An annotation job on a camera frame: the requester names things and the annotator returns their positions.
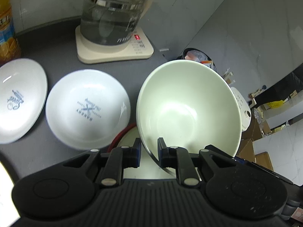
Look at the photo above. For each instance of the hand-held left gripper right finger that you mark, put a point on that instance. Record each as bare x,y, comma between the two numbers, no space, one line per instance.
162,151

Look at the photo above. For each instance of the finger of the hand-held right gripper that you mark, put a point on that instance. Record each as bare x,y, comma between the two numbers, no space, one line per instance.
247,161

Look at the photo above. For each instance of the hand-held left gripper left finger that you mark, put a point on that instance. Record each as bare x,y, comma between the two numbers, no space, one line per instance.
136,151

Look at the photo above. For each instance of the red rimmed black bowl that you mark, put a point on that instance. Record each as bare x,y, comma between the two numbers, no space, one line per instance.
119,136

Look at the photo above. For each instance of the pale green bowl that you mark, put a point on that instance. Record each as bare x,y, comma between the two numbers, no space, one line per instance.
189,104

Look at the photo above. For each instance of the white plate with blue print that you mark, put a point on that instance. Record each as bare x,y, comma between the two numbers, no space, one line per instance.
19,99
87,108

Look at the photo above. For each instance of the cardboard box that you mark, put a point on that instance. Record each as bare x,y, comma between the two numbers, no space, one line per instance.
253,130
264,159

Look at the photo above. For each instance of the white electric appliance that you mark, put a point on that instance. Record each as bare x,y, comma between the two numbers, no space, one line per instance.
241,108

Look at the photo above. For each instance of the yellow plastic bag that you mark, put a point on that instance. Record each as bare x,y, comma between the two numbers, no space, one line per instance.
275,104

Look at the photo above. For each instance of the black desk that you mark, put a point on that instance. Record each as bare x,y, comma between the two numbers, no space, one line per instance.
291,82

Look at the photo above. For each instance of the dark trash bin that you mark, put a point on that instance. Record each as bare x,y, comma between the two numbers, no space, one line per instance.
185,53

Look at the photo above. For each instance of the cream kettle base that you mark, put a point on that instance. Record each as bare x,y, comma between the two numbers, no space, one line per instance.
99,54

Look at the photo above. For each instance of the glass electric kettle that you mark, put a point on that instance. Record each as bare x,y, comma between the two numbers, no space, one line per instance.
111,16

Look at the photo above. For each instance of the orange juice bottle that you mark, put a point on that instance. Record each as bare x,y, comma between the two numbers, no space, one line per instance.
7,33

